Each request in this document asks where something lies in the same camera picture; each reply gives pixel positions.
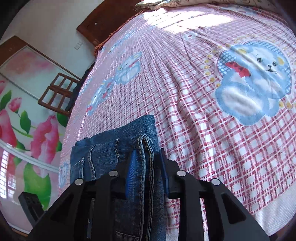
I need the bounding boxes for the blue denim jeans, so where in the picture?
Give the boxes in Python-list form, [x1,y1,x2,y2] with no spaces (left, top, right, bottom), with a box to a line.
[70,114,166,240]

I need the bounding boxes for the floral sliding wardrobe door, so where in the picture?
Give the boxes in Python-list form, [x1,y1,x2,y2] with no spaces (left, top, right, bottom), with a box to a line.
[1,36,80,234]

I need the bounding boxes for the brown wooden chair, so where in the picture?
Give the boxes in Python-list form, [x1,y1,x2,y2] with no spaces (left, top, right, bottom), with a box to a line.
[38,72,80,116]

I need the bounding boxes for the dark folded clothes on chair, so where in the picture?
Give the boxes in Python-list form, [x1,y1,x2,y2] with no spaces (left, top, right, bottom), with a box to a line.
[66,61,96,112]

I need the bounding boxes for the pink checkered cartoon bedsheet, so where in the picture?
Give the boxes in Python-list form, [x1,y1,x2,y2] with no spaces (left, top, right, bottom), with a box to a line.
[61,4,295,235]

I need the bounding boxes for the dark wooden headboard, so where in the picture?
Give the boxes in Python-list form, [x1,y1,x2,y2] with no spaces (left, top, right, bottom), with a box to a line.
[76,0,140,46]

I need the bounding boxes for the floral patterned quilt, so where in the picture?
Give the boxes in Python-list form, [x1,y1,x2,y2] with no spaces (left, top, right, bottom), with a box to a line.
[135,0,279,13]

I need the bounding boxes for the white wall switch plate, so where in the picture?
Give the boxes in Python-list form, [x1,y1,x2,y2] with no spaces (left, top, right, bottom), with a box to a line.
[74,41,83,50]

